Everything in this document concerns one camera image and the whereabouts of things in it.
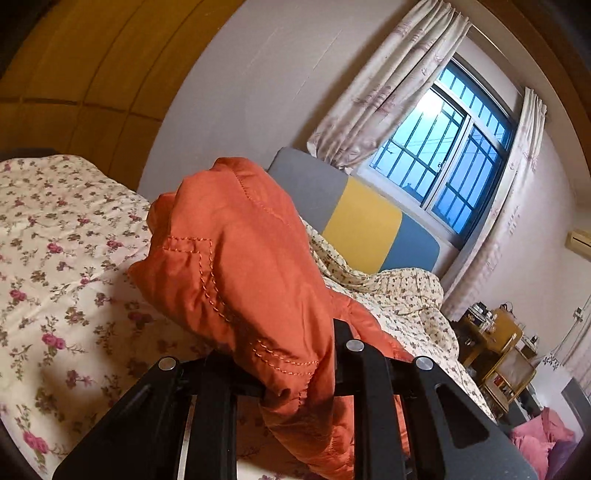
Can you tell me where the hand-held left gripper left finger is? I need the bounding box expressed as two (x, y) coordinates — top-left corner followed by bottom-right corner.
(52, 354), (267, 480)

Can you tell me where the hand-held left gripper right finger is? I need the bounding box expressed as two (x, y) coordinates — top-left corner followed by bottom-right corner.
(332, 318), (539, 480)

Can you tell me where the orange quilted jacket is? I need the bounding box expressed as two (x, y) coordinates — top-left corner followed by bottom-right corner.
(127, 157), (416, 480)

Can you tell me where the grey yellow blue headboard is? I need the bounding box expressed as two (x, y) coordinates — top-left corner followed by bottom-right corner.
(268, 147), (441, 278)

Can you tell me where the wooden bedside shelf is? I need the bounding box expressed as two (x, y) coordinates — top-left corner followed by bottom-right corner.
(455, 302), (539, 421)

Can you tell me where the floral bed quilt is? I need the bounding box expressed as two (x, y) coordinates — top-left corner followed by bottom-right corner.
(0, 154), (499, 480)

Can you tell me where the pink cloth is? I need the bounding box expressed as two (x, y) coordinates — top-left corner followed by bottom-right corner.
(510, 407), (578, 480)

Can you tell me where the pale patterned curtain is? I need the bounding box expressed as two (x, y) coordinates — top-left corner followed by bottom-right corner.
(307, 0), (472, 174)
(441, 87), (548, 324)

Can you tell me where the barred window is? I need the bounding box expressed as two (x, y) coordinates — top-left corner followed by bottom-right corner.
(360, 58), (518, 252)

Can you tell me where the purple cloth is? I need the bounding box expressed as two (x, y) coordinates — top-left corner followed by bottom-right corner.
(545, 438), (583, 480)

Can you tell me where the yellow wooden wardrobe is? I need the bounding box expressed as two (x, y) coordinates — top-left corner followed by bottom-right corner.
(0, 0), (245, 192)

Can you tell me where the wall air conditioner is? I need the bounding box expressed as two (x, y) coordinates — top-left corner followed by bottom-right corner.
(567, 229), (591, 257)

